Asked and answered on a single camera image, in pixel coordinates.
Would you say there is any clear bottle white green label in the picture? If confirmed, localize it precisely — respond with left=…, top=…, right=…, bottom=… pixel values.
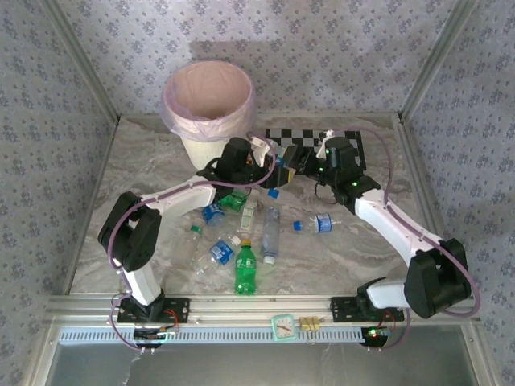
left=240, top=200, right=258, bottom=232

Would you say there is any bluish clear bottle white cap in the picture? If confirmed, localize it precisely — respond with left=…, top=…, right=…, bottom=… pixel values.
left=260, top=206, right=282, bottom=265

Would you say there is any clear bottle blue label white cap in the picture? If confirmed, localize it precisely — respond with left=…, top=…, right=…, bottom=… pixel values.
left=195, top=235, right=242, bottom=277

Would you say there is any green soda bottle yellow cap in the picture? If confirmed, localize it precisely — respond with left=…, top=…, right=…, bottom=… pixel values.
left=233, top=239, right=258, bottom=297

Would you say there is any clear bottle green cap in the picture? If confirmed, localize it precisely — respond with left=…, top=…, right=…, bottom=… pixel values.
left=175, top=225, right=204, bottom=278

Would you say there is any white waste bin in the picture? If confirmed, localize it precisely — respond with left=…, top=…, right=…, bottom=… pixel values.
left=160, top=60, right=258, bottom=170

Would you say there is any pink plastic bin liner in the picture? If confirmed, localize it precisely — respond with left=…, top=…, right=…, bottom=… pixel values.
left=160, top=60, right=258, bottom=142

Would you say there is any black white checkerboard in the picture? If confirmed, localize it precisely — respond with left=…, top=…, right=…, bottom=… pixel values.
left=264, top=127, right=366, bottom=170

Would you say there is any small mint green clock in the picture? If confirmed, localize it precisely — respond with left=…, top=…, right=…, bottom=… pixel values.
left=270, top=313, right=297, bottom=343

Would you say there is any small electronics board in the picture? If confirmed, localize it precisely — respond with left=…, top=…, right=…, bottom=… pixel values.
left=132, top=325, right=180, bottom=349
left=360, top=326, right=391, bottom=349

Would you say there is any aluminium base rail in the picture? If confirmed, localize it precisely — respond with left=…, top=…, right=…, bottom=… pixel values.
left=43, top=293, right=482, bottom=327

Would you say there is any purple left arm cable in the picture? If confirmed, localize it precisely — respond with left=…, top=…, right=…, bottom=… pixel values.
left=107, top=132, right=278, bottom=355

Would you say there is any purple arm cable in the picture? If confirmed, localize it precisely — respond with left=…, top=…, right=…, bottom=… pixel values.
left=329, top=129, right=482, bottom=353
left=107, top=132, right=278, bottom=355

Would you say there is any grey slotted cable duct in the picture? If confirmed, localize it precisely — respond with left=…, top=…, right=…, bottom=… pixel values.
left=58, top=326, right=369, bottom=345

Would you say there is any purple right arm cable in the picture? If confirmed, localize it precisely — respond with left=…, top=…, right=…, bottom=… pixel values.
left=329, top=129, right=482, bottom=353

